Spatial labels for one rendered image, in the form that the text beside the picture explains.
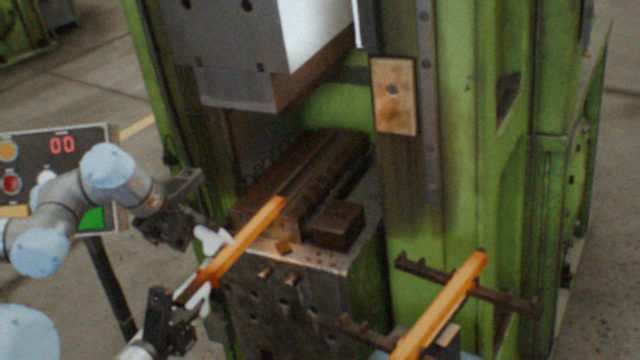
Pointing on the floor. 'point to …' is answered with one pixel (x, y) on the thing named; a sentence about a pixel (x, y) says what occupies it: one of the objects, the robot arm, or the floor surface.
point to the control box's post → (110, 285)
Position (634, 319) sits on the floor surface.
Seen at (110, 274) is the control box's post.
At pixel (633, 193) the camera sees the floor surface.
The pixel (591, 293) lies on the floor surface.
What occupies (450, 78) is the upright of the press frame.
